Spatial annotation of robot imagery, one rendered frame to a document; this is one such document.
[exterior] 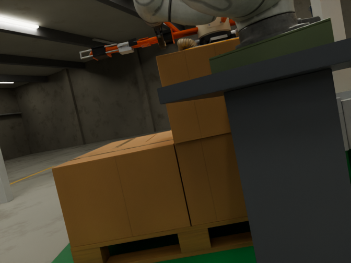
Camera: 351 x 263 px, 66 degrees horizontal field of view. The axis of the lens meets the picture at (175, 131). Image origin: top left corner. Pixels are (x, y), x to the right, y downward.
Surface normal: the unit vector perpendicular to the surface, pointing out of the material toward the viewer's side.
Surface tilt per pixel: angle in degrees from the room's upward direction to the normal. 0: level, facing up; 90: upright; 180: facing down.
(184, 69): 90
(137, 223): 90
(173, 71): 90
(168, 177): 90
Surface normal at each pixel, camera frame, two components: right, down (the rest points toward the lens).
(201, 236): -0.05, 0.08
